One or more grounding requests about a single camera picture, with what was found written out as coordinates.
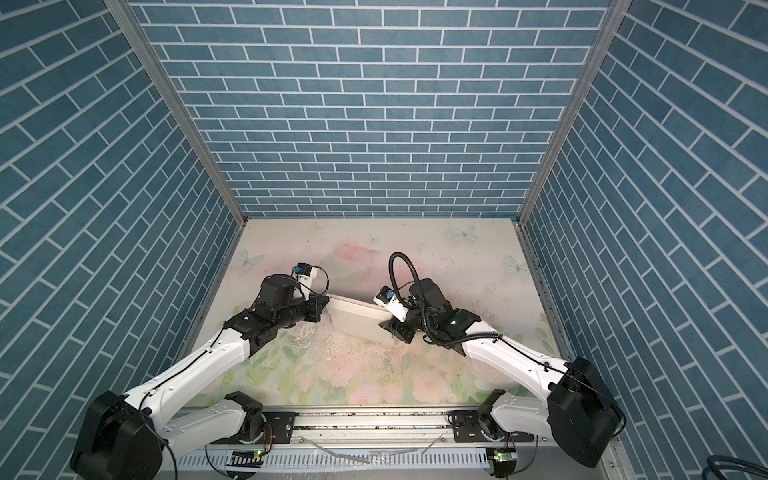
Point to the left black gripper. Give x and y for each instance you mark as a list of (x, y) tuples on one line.
[(316, 305)]

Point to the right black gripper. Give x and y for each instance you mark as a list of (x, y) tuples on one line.
[(398, 329)]

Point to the white paper box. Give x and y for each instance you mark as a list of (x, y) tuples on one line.
[(359, 319)]

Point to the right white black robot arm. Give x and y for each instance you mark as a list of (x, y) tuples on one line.
[(569, 401)]

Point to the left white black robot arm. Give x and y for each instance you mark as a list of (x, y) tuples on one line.
[(134, 434)]

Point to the right circuit board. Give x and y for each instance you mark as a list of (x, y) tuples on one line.
[(502, 461)]

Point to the circuit board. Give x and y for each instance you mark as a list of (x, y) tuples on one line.
[(502, 461), (241, 460)]

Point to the left circuit board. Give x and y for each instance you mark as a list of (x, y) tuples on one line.
[(241, 460)]

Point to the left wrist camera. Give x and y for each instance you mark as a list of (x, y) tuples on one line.
[(304, 274)]

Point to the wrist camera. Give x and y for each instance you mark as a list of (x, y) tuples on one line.
[(387, 298), (304, 274)]

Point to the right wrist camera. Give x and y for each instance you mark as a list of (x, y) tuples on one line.
[(387, 298)]

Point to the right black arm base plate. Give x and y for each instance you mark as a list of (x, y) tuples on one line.
[(469, 426)]

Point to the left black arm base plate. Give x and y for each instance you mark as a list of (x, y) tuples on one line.
[(273, 427)]

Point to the aluminium front rail frame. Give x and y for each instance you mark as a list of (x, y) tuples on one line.
[(402, 426)]

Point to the left aluminium corner post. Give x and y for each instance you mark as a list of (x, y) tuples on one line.
[(129, 25)]

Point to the aluminium corner post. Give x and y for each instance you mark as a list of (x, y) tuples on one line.
[(129, 25), (596, 55)]

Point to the right aluminium corner post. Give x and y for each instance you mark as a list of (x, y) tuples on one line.
[(596, 55)]

